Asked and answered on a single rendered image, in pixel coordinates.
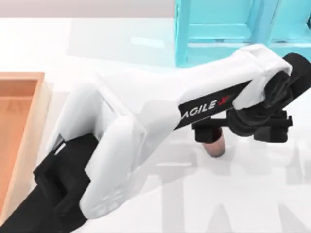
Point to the brown cup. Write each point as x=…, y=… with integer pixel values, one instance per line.
x=216, y=149

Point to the light blue rack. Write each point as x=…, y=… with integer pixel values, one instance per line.
x=218, y=24

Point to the salmon-coloured shallow box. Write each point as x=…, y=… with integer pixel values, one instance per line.
x=17, y=116

